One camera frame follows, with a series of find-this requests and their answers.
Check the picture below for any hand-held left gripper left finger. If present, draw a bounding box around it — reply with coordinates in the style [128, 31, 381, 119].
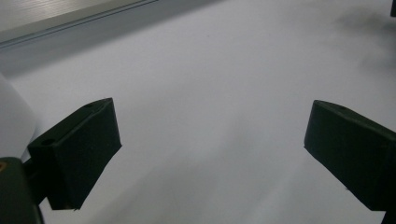
[21, 97, 122, 211]

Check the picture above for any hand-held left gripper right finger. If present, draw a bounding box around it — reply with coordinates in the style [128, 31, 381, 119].
[304, 99, 396, 224]

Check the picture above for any aluminium frame rail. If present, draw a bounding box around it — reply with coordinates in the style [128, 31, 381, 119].
[0, 0, 160, 50]

